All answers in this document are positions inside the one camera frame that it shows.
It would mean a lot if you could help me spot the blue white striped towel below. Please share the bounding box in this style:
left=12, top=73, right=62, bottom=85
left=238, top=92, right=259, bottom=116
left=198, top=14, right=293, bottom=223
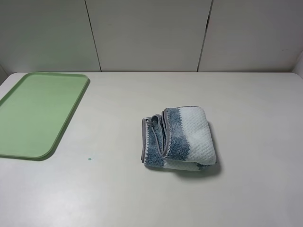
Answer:
left=141, top=106, right=216, bottom=171

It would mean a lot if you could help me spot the light green plastic tray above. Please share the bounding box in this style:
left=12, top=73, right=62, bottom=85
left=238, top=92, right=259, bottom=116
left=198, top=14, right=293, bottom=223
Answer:
left=0, top=72, right=90, bottom=160

